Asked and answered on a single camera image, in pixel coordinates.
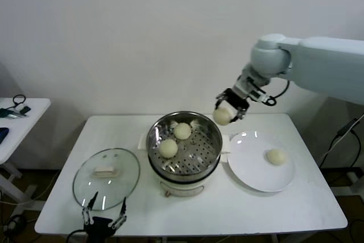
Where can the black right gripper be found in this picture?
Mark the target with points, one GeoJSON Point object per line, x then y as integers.
{"type": "Point", "coordinates": [237, 99]}

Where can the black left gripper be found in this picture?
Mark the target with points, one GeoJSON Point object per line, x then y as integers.
{"type": "Point", "coordinates": [98, 229]}

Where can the white steamed baozi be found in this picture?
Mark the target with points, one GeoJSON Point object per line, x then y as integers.
{"type": "Point", "coordinates": [276, 157]}
{"type": "Point", "coordinates": [223, 116]}
{"type": "Point", "coordinates": [168, 148]}
{"type": "Point", "coordinates": [182, 131]}

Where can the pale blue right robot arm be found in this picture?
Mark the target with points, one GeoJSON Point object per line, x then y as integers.
{"type": "Point", "coordinates": [327, 61]}

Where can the stainless steel steamer basket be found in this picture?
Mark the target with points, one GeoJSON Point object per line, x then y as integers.
{"type": "Point", "coordinates": [199, 152]}

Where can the white round plate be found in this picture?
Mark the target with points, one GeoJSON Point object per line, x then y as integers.
{"type": "Point", "coordinates": [244, 169]}

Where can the rose gold cooker knob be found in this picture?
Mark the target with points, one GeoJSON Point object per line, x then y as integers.
{"type": "Point", "coordinates": [167, 194]}

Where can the black power adapter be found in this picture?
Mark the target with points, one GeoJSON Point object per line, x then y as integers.
{"type": "Point", "coordinates": [345, 129]}

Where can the dark blue pouch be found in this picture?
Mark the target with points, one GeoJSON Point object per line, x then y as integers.
{"type": "Point", "coordinates": [3, 135]}

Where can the small black object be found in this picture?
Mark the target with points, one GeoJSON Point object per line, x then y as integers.
{"type": "Point", "coordinates": [25, 109]}

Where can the silver metal tool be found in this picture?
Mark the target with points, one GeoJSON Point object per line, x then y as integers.
{"type": "Point", "coordinates": [18, 115]}

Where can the green flat object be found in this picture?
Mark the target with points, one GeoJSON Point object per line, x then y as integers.
{"type": "Point", "coordinates": [4, 113]}

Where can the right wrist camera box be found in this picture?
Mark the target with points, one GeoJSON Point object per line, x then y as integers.
{"type": "Point", "coordinates": [258, 96]}

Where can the white table foot frame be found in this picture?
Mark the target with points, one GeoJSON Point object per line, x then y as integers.
{"type": "Point", "coordinates": [28, 209]}

